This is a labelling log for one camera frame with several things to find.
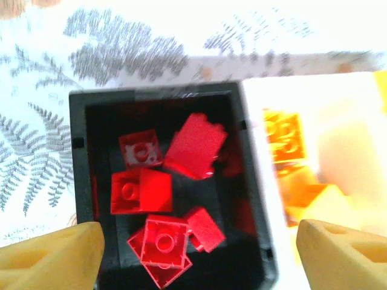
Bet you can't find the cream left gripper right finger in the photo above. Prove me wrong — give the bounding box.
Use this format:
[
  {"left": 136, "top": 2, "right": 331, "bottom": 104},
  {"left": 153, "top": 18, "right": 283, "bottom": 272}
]
[{"left": 295, "top": 219, "right": 387, "bottom": 290}]

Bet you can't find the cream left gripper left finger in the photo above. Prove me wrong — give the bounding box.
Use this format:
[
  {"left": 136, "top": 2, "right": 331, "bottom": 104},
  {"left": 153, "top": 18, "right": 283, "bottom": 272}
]
[{"left": 0, "top": 221, "right": 106, "bottom": 290}]

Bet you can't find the orange lego brick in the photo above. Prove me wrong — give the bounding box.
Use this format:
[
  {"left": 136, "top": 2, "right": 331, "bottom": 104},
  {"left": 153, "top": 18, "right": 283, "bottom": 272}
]
[
  {"left": 262, "top": 110, "right": 306, "bottom": 161},
  {"left": 285, "top": 182, "right": 354, "bottom": 227}
]

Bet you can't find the red lego brick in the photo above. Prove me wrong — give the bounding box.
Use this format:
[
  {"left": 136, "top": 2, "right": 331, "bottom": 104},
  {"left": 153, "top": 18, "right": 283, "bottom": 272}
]
[
  {"left": 118, "top": 129, "right": 164, "bottom": 169},
  {"left": 110, "top": 168, "right": 174, "bottom": 215},
  {"left": 183, "top": 207, "right": 227, "bottom": 253},
  {"left": 126, "top": 228, "right": 194, "bottom": 289},
  {"left": 140, "top": 214, "right": 190, "bottom": 268},
  {"left": 163, "top": 112, "right": 228, "bottom": 181}
]

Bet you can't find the black plastic bin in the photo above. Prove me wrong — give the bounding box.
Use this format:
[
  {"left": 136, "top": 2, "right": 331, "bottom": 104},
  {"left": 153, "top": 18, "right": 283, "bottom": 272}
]
[{"left": 68, "top": 80, "right": 279, "bottom": 290}]

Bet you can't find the white plastic bin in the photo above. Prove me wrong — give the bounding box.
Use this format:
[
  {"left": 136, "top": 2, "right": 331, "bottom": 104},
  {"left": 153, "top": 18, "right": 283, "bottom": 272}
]
[{"left": 241, "top": 72, "right": 387, "bottom": 290}]

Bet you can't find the floral patterned tablecloth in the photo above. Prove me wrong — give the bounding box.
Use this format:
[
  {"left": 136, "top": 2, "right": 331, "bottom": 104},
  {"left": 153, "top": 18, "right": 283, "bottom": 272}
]
[{"left": 0, "top": 0, "right": 387, "bottom": 251}]

